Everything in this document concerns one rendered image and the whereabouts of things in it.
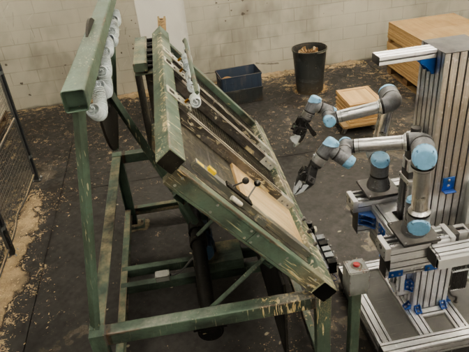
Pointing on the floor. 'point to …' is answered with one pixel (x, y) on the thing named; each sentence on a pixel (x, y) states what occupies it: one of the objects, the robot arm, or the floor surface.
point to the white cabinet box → (163, 19)
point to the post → (353, 323)
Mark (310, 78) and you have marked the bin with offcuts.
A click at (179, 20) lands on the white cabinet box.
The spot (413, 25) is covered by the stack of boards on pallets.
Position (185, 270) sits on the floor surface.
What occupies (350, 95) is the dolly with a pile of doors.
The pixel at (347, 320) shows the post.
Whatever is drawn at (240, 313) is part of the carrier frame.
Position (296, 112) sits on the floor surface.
